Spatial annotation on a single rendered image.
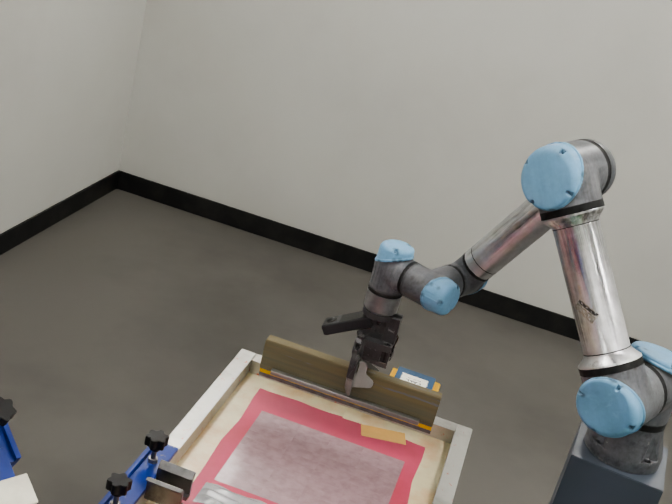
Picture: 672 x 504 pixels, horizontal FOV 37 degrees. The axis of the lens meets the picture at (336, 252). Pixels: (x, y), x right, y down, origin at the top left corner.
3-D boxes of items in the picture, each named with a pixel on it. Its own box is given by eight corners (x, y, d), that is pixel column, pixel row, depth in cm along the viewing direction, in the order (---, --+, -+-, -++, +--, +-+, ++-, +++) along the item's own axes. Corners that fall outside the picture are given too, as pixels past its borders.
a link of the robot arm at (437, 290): (475, 277, 210) (433, 255, 216) (445, 287, 202) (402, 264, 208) (464, 311, 213) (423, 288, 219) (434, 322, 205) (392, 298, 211)
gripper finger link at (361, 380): (365, 406, 221) (377, 367, 219) (340, 397, 222) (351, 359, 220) (368, 402, 224) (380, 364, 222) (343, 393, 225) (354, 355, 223)
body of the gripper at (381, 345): (384, 372, 218) (398, 323, 214) (346, 359, 220) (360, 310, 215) (391, 357, 225) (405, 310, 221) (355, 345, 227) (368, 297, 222)
